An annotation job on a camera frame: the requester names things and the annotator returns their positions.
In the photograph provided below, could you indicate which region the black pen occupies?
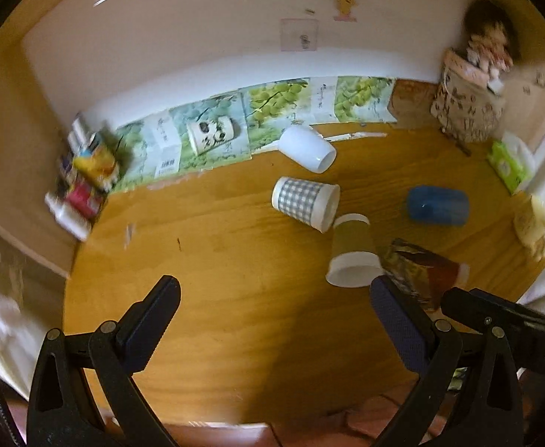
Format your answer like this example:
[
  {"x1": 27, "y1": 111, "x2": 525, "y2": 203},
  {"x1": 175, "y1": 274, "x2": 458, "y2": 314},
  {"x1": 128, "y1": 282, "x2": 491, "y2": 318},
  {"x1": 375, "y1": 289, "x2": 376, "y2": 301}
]
[{"x1": 440, "y1": 127, "x2": 472, "y2": 158}]

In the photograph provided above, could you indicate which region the pink box under doll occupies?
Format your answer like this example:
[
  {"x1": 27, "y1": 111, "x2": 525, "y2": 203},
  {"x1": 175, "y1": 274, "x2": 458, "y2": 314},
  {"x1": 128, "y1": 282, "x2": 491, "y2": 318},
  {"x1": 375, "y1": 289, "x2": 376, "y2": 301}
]
[{"x1": 443, "y1": 48, "x2": 490, "y2": 89}]

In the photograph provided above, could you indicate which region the olive brown paper cup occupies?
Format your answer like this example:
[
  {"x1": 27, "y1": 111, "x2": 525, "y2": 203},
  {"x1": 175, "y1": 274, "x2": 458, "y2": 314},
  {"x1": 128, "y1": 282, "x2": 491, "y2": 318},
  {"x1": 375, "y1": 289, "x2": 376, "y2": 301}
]
[{"x1": 326, "y1": 213, "x2": 383, "y2": 289}]

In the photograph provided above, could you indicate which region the blue plastic cup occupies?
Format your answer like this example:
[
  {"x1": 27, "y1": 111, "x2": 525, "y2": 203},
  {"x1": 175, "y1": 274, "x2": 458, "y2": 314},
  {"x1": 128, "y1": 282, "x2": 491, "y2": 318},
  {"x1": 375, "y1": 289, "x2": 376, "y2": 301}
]
[{"x1": 407, "y1": 186, "x2": 470, "y2": 226}]

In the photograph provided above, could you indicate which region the panda mug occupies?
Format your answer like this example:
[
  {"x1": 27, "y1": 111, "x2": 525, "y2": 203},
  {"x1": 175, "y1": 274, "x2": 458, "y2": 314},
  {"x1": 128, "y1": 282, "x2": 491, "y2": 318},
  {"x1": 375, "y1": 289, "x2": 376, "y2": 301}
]
[{"x1": 187, "y1": 116, "x2": 235, "y2": 155}]

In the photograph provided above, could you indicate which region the grape picture poster strip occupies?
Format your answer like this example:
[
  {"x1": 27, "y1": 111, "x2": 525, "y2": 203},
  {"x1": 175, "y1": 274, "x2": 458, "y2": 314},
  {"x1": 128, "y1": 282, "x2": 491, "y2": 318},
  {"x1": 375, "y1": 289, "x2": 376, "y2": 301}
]
[{"x1": 110, "y1": 76, "x2": 396, "y2": 192}]

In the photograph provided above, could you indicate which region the pink can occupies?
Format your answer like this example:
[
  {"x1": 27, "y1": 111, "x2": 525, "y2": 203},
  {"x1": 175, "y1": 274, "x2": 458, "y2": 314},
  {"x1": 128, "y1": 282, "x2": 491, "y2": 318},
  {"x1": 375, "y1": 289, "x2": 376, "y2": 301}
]
[{"x1": 64, "y1": 179, "x2": 106, "y2": 222}]

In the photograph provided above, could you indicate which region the brown haired doll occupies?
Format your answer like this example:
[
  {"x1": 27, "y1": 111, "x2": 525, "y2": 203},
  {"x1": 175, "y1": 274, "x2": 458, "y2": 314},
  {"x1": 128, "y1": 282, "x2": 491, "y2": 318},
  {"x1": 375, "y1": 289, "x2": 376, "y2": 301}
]
[{"x1": 464, "y1": 0, "x2": 520, "y2": 80}]

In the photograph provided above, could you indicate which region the white plastic cup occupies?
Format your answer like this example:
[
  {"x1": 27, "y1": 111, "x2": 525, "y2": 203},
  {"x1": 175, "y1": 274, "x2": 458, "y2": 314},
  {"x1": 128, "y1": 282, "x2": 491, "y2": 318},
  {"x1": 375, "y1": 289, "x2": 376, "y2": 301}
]
[{"x1": 278, "y1": 125, "x2": 337, "y2": 174}]

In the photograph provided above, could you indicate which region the small white bottle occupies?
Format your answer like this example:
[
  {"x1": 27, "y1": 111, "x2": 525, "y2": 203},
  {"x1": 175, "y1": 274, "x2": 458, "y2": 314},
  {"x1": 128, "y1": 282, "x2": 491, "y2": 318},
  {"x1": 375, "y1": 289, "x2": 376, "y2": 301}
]
[{"x1": 44, "y1": 193, "x2": 92, "y2": 242}]

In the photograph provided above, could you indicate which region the grey checkered paper cup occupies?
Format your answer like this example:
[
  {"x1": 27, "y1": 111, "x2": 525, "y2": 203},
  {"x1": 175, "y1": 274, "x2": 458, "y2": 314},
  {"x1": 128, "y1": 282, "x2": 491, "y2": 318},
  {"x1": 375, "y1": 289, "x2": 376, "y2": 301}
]
[{"x1": 271, "y1": 177, "x2": 340, "y2": 233}]

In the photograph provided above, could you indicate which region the colourful printed paper cup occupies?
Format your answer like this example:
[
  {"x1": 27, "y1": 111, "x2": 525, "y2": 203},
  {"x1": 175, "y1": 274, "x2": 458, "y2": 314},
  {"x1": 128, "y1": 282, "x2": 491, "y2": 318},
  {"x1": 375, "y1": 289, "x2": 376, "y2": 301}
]
[{"x1": 383, "y1": 238, "x2": 470, "y2": 312}]

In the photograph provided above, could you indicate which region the green tissue pack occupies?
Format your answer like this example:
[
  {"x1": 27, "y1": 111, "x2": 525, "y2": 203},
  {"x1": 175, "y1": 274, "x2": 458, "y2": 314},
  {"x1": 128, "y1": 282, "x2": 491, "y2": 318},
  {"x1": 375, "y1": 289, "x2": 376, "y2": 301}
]
[{"x1": 487, "y1": 131, "x2": 536, "y2": 195}]

